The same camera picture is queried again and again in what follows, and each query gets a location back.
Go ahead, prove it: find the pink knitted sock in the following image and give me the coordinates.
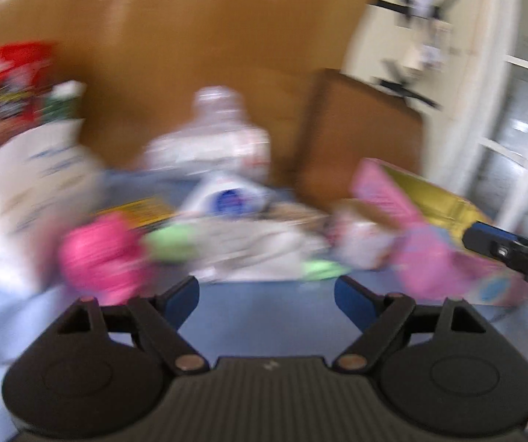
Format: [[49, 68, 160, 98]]
[[58, 213, 154, 305]]

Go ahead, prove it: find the yellow small packet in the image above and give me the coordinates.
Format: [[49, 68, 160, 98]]
[[96, 197, 175, 228]]

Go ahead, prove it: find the white blue wipes packet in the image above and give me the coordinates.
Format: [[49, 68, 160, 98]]
[[176, 172, 275, 218]]

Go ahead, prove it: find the bag of cotton swabs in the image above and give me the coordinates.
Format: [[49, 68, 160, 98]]
[[260, 201, 329, 234]]

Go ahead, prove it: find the round food can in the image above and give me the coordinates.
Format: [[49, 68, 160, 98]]
[[326, 199, 402, 270]]

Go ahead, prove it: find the blue striped tablecloth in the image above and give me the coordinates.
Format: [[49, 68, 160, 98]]
[[0, 169, 528, 442]]

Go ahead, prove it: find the pink metal tin box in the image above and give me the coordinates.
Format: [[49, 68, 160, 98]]
[[351, 159, 528, 306]]

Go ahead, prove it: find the plastic bag of paper cups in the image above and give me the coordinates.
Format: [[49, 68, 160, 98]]
[[143, 86, 271, 182]]

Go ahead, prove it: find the white tissue pack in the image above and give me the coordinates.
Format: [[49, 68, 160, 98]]
[[0, 120, 103, 297]]

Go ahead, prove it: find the brown woven chair cushion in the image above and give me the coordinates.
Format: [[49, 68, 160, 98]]
[[291, 69, 424, 208]]

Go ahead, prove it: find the green white tube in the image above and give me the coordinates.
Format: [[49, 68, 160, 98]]
[[41, 80, 86, 123]]

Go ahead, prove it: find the red snack box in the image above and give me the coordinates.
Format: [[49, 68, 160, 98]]
[[0, 41, 56, 147]]

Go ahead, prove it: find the wooden wall panel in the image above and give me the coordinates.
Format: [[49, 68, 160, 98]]
[[0, 0, 367, 182]]

